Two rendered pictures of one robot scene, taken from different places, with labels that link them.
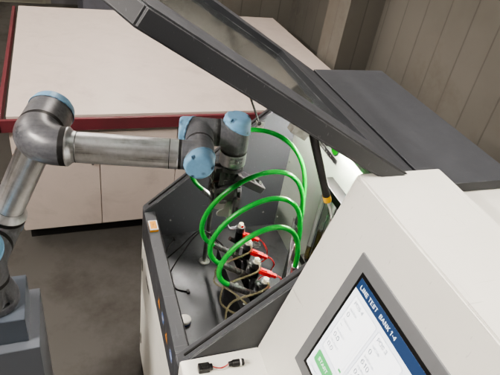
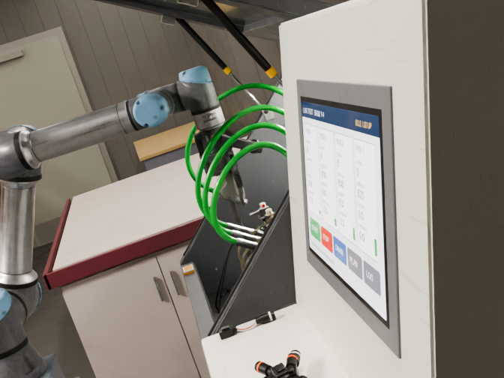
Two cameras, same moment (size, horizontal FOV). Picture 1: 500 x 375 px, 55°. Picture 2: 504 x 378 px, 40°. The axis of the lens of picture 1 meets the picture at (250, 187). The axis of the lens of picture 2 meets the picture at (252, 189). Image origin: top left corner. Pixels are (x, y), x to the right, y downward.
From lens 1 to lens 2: 0.89 m
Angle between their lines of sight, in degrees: 27
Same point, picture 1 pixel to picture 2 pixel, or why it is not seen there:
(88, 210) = (178, 367)
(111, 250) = not seen: outside the picture
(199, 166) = (147, 109)
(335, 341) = (311, 189)
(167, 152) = (115, 112)
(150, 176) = not seen: hidden behind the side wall
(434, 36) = not seen: outside the picture
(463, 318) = (334, 25)
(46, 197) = (124, 361)
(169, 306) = (199, 315)
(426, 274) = (316, 28)
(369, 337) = (317, 143)
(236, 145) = (199, 97)
